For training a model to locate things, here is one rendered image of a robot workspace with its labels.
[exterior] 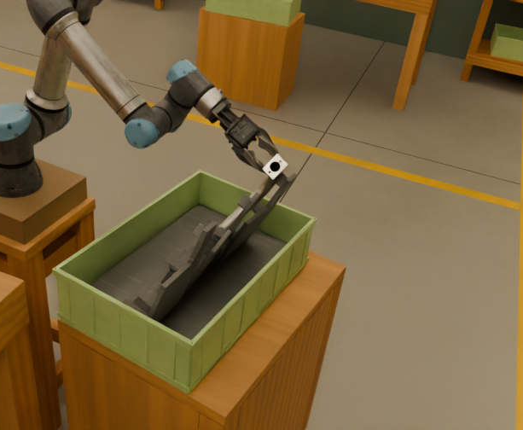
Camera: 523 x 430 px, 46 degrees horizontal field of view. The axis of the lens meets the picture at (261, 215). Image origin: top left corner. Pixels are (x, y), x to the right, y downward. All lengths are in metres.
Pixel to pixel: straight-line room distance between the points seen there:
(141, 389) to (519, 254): 2.58
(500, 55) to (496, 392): 3.68
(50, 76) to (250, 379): 0.97
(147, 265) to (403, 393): 1.35
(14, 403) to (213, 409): 0.62
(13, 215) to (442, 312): 2.06
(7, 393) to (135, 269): 0.47
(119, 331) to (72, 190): 0.57
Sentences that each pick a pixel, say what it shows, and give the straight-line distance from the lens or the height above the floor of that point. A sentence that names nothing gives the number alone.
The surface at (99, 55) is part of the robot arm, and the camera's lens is 1.57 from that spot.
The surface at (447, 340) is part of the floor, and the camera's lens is 3.00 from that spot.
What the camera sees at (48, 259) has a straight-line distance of 1.97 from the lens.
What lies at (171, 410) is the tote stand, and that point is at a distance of 1.60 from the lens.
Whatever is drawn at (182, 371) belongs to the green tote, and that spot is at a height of 0.86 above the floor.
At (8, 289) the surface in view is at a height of 0.90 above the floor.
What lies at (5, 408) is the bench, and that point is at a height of 0.49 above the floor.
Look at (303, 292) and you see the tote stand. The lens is 1.80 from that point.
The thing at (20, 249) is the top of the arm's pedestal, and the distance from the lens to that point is 1.84.
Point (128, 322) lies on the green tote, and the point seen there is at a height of 0.92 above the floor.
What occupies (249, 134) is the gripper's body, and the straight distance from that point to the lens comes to 1.53.
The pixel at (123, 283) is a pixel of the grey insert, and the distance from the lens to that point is 1.70.
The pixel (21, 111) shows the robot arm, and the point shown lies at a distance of 1.85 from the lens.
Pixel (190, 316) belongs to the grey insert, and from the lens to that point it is 1.60.
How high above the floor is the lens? 1.97
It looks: 34 degrees down
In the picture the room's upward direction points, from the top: 8 degrees clockwise
